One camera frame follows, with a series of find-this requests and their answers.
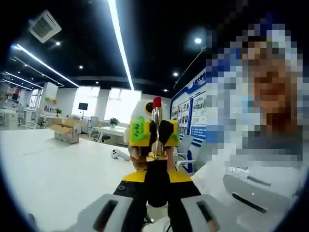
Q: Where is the black gold lipstick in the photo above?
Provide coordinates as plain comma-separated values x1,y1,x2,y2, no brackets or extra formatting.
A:
144,96,171,208

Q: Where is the person's right hand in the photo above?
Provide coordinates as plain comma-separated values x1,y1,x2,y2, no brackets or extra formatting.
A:
128,145,175,172

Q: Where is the white office chair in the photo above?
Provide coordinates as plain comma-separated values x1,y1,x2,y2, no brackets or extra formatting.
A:
173,134,197,175

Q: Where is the white round table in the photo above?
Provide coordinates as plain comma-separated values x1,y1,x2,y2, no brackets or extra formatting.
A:
93,125,126,143

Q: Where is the white game controller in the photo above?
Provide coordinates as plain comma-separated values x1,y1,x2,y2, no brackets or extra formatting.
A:
110,149,131,161

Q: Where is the long straight ceiling light strip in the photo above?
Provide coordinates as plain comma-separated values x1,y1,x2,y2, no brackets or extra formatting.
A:
107,0,135,90

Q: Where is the open cardboard box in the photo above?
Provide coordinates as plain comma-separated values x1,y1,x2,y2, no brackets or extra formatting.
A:
49,121,82,145

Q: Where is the curved ceiling light strip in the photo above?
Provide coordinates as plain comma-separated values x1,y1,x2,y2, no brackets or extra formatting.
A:
15,43,80,87

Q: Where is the row of white office desks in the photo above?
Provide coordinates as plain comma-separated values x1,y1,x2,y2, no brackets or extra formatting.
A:
0,107,49,129

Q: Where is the ceiling air conditioner vent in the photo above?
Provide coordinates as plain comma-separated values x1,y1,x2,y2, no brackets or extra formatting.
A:
28,9,62,44

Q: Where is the blue wall poster board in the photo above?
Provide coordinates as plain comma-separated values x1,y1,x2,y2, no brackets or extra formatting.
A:
170,69,207,150

